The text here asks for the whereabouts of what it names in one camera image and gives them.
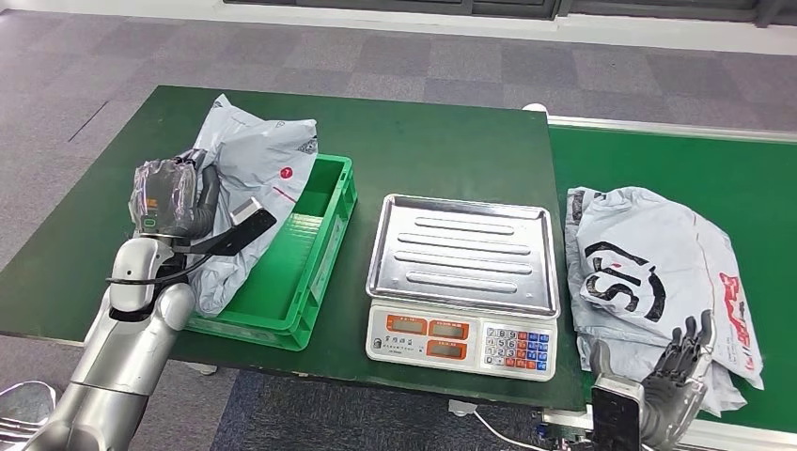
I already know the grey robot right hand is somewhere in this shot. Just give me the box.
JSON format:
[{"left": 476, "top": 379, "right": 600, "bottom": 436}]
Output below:
[{"left": 587, "top": 309, "right": 716, "bottom": 451}]

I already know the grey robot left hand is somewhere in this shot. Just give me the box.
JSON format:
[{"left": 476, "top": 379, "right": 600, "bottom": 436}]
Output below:
[{"left": 127, "top": 148, "right": 222, "bottom": 241}]

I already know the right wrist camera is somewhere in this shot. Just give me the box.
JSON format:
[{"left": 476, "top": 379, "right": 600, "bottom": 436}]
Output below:
[{"left": 591, "top": 373, "right": 646, "bottom": 451}]

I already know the grey parcel black logo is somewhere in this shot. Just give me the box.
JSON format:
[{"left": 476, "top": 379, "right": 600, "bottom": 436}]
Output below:
[{"left": 564, "top": 185, "right": 765, "bottom": 390}]

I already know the shiny chrome robot part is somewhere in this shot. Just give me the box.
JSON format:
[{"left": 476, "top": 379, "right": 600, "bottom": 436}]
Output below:
[{"left": 0, "top": 381, "right": 58, "bottom": 451}]

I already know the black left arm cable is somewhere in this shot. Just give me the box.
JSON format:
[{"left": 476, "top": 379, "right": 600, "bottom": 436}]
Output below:
[{"left": 105, "top": 252, "right": 213, "bottom": 288}]

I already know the green conveyor belt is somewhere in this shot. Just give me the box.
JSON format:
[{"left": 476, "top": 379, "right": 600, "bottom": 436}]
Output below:
[{"left": 547, "top": 124, "right": 797, "bottom": 437}]

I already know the white electronic scale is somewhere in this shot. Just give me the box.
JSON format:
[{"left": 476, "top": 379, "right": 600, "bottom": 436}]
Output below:
[{"left": 365, "top": 194, "right": 562, "bottom": 382}]

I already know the crumpled grey parcel bag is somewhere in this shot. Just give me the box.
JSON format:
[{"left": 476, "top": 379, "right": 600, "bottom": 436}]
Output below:
[{"left": 572, "top": 311, "right": 748, "bottom": 417}]

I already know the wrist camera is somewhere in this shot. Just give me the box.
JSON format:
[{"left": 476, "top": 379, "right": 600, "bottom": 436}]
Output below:
[
  {"left": 591, "top": 373, "right": 646, "bottom": 451},
  {"left": 174, "top": 197, "right": 278, "bottom": 257}
]

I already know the conveyor control circuit board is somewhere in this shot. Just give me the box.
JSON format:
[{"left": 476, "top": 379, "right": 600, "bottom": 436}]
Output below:
[{"left": 538, "top": 423, "right": 593, "bottom": 451}]

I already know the white power cable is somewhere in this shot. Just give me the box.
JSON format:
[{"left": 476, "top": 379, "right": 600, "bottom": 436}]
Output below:
[{"left": 473, "top": 411, "right": 539, "bottom": 451}]

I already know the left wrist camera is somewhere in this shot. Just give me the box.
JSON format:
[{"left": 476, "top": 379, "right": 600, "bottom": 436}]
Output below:
[{"left": 174, "top": 197, "right": 278, "bottom": 257}]

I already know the green plastic crate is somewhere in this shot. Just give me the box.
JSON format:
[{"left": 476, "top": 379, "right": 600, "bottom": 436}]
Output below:
[{"left": 185, "top": 154, "right": 359, "bottom": 353}]

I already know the plain grey parcel bag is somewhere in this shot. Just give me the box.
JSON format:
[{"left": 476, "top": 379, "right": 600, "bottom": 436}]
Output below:
[{"left": 180, "top": 94, "right": 320, "bottom": 318}]

